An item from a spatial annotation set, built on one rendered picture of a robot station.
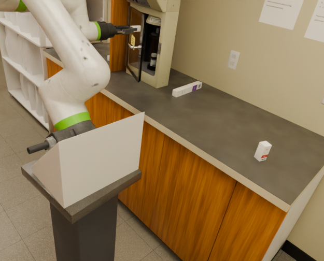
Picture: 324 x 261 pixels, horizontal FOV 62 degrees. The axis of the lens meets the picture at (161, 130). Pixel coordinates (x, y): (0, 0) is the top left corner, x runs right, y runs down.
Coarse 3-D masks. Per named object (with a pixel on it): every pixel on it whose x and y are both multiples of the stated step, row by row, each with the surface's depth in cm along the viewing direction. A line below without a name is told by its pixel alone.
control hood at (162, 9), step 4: (128, 0) 167; (148, 0) 151; (152, 0) 148; (156, 0) 145; (160, 0) 147; (164, 0) 149; (152, 4) 152; (156, 4) 149; (160, 4) 148; (164, 4) 150; (152, 8) 156; (156, 8) 153; (160, 8) 150; (164, 8) 152
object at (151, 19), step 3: (150, 15) 167; (147, 18) 170; (150, 18) 167; (153, 18) 165; (156, 18) 165; (159, 18) 165; (147, 21) 169; (150, 21) 166; (153, 21) 165; (156, 21) 165; (159, 21) 165; (153, 24) 166; (156, 24) 165; (159, 24) 165
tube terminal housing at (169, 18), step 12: (168, 0) 151; (180, 0) 158; (144, 12) 166; (156, 12) 159; (168, 12) 155; (168, 24) 160; (168, 36) 164; (168, 48) 169; (168, 60) 174; (144, 72) 182; (156, 72) 174; (168, 72) 180; (156, 84) 177
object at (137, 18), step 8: (136, 16) 160; (144, 16) 149; (136, 24) 162; (144, 24) 151; (136, 32) 163; (128, 40) 180; (136, 40) 164; (128, 48) 182; (128, 56) 184; (136, 56) 167; (128, 64) 185; (136, 64) 169; (136, 72) 170; (136, 80) 172
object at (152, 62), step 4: (152, 36) 173; (152, 40) 175; (156, 40) 174; (152, 44) 176; (156, 44) 175; (152, 48) 177; (156, 48) 176; (152, 52) 178; (156, 52) 178; (152, 56) 180; (156, 56) 179; (148, 60) 184; (152, 60) 181; (156, 60) 181; (148, 64) 185; (152, 64) 182
